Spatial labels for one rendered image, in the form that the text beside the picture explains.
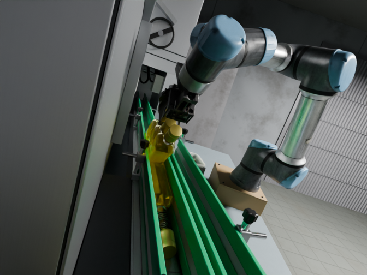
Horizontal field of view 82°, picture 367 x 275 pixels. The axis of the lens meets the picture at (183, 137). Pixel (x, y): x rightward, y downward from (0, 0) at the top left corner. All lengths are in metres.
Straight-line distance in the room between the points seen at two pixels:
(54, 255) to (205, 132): 3.18
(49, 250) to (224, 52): 0.35
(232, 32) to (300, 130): 0.54
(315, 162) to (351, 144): 0.64
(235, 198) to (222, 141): 2.88
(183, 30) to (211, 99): 1.70
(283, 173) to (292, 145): 0.12
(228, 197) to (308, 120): 0.46
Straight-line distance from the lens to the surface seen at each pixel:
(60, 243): 0.19
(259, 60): 0.50
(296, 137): 0.88
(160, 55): 1.77
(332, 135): 4.44
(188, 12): 1.85
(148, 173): 0.55
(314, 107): 0.84
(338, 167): 4.70
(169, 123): 0.61
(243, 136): 3.90
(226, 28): 0.41
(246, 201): 1.03
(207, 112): 3.31
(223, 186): 0.98
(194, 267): 0.41
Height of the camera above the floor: 1.20
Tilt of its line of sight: 14 degrees down
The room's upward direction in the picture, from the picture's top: 19 degrees clockwise
